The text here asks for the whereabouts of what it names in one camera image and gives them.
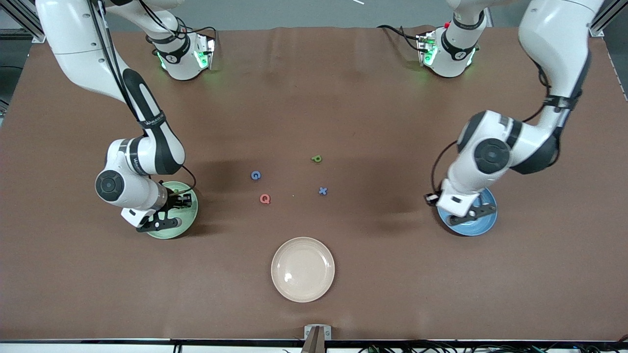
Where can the red foam letter Q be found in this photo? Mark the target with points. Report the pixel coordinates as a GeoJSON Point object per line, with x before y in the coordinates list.
{"type": "Point", "coordinates": [265, 198]}

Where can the green foam letter p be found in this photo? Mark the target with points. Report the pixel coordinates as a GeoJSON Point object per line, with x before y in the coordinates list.
{"type": "Point", "coordinates": [316, 159]}

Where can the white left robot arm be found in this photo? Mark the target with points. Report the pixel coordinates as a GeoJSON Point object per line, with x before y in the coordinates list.
{"type": "Point", "coordinates": [554, 39]}

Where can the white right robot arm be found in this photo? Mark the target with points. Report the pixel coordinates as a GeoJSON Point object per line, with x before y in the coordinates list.
{"type": "Point", "coordinates": [73, 49]}

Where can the blue plate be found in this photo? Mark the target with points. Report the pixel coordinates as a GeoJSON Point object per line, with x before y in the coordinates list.
{"type": "Point", "coordinates": [483, 225]}

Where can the light green plate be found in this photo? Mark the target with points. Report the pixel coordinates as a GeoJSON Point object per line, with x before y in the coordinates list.
{"type": "Point", "coordinates": [189, 220]}

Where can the beige plate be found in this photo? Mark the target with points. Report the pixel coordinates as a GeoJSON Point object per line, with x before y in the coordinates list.
{"type": "Point", "coordinates": [302, 269]}

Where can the brown table cover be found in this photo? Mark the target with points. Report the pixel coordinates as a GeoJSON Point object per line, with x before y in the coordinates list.
{"type": "Point", "coordinates": [314, 98]}

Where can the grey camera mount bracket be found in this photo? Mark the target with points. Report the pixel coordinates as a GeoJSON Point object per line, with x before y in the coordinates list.
{"type": "Point", "coordinates": [317, 336]}

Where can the aluminium frame profile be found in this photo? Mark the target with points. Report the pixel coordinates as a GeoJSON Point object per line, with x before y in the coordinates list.
{"type": "Point", "coordinates": [611, 14]}
{"type": "Point", "coordinates": [19, 19]}

